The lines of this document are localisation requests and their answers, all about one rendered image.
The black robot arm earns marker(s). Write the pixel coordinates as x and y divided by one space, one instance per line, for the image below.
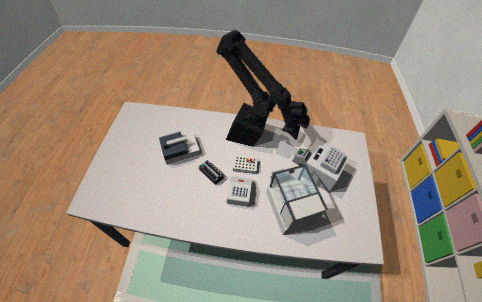
278 93

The white tube rack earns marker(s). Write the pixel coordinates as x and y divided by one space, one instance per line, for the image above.
240 164

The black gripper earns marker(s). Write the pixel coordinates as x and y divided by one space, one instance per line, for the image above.
293 132

